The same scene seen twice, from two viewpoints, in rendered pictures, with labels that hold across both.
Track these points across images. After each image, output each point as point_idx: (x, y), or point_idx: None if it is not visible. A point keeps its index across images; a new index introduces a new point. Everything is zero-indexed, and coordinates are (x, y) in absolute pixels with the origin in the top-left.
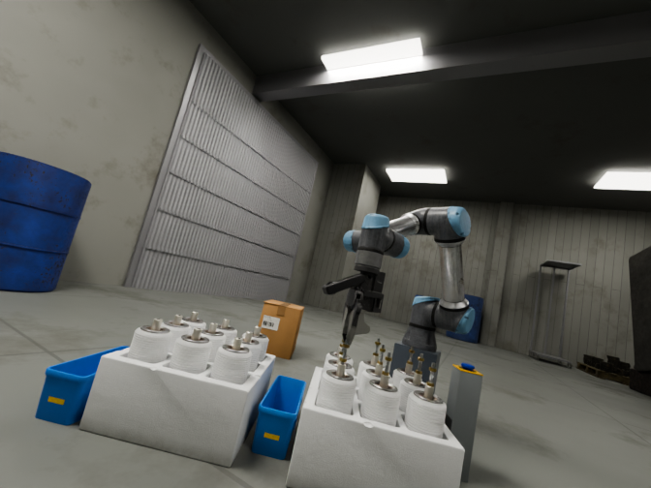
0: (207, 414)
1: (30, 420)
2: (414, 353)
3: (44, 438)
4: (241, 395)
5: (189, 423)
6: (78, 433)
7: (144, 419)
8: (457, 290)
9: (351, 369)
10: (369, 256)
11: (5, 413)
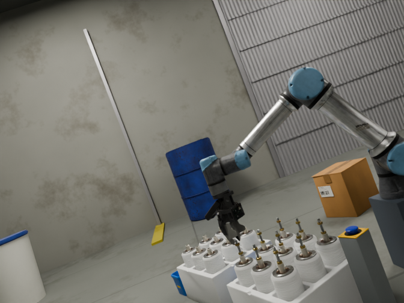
0: (208, 290)
1: (177, 294)
2: (383, 205)
3: (177, 302)
4: (211, 280)
5: (206, 294)
6: (187, 299)
7: (196, 293)
8: (364, 138)
9: (267, 252)
10: (210, 189)
11: (172, 292)
